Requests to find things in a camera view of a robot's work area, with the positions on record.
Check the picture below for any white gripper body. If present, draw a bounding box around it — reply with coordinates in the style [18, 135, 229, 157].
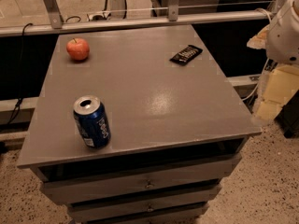
[263, 64, 299, 106]

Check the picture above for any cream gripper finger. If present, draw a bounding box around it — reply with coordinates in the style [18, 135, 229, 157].
[253, 100, 282, 121]
[247, 25, 269, 49]

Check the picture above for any black rxbar chocolate bar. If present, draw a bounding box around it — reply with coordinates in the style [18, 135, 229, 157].
[170, 45, 203, 66]

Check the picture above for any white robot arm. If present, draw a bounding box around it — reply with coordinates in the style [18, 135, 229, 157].
[247, 0, 299, 120]

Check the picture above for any red apple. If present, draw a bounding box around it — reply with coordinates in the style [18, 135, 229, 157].
[66, 38, 90, 61]

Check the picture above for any grey drawer cabinet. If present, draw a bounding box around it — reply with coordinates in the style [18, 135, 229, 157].
[18, 25, 260, 224]

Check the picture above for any white power strip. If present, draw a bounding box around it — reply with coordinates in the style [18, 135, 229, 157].
[87, 12, 111, 21]

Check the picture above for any blue pepsi can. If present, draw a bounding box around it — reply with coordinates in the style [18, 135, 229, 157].
[73, 95, 111, 148]

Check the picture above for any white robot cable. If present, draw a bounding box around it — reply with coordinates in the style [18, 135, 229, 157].
[241, 58, 271, 103]

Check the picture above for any metal railing frame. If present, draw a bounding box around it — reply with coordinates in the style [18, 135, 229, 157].
[0, 0, 286, 37]

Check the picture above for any black hanging cable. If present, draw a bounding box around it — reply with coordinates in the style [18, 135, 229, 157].
[6, 22, 34, 126]

